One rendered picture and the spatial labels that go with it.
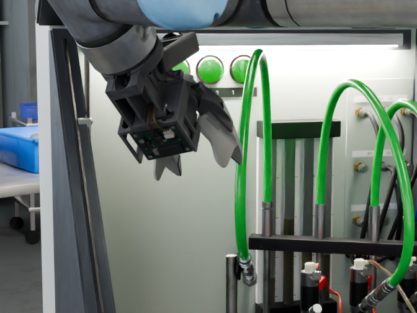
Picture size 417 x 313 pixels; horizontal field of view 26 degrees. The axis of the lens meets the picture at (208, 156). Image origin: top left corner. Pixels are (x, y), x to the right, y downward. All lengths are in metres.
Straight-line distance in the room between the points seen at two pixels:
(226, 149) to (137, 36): 0.19
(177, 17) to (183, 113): 0.20
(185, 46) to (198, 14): 0.24
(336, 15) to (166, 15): 0.16
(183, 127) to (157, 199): 0.63
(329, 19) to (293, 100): 0.78
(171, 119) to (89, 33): 0.13
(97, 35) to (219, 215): 0.77
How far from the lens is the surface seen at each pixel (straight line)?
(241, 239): 1.17
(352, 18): 0.83
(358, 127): 1.66
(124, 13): 0.82
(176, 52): 1.00
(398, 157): 1.25
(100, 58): 0.90
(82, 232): 1.25
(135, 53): 0.90
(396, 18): 0.80
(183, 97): 0.96
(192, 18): 0.78
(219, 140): 1.02
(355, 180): 1.67
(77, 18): 0.87
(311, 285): 1.36
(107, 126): 1.53
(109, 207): 1.56
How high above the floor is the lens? 1.45
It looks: 8 degrees down
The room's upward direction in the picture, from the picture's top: straight up
